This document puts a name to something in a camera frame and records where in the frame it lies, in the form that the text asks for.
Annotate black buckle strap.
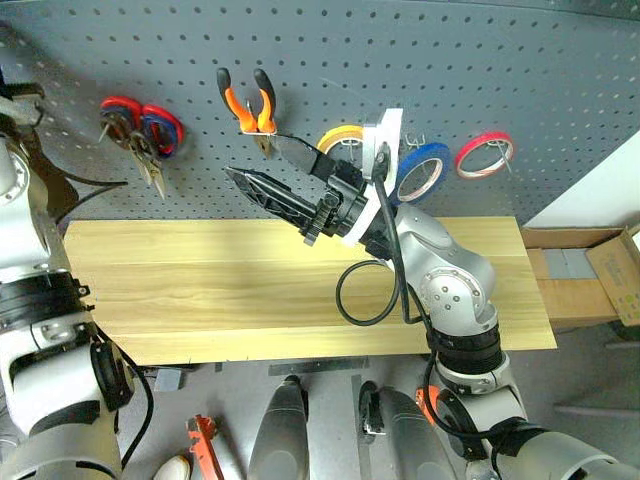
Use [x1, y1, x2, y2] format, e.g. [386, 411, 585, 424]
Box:
[358, 380, 387, 437]

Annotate orange bar clamp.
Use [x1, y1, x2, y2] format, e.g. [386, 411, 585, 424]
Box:
[185, 414, 227, 480]

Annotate silver rounded robot leg shell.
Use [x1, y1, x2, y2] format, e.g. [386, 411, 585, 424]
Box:
[248, 374, 312, 480]
[379, 387, 469, 480]

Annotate blue tape roll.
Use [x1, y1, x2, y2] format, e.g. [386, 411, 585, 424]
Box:
[393, 142, 452, 207]

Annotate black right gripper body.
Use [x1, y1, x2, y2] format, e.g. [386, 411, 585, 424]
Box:
[302, 154, 372, 247]

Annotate metal pliers holder bracket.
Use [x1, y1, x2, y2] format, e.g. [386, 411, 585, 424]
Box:
[238, 99, 280, 139]

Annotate orange black handled pliers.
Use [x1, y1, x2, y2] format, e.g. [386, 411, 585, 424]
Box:
[215, 67, 279, 160]

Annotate yellow tape roll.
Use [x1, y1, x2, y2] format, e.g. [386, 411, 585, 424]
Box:
[316, 125, 367, 157]

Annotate brown cardboard box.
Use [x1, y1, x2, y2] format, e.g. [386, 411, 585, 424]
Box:
[519, 224, 640, 334]

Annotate red tape roll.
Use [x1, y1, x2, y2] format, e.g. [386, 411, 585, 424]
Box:
[453, 131, 516, 182]

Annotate red blue handled scissors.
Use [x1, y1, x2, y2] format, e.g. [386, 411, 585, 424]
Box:
[98, 95, 185, 201]

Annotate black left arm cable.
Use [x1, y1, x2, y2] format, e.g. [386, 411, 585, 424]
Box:
[29, 124, 154, 474]

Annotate small grey block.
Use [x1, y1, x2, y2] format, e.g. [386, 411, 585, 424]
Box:
[153, 368, 183, 393]

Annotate grey pegboard panel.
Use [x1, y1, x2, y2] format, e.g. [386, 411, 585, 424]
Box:
[0, 0, 640, 232]

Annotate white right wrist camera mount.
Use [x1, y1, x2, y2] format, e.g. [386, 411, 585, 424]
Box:
[343, 108, 404, 249]

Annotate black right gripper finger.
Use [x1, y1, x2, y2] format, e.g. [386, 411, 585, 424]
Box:
[276, 134, 334, 182]
[224, 167, 327, 235]

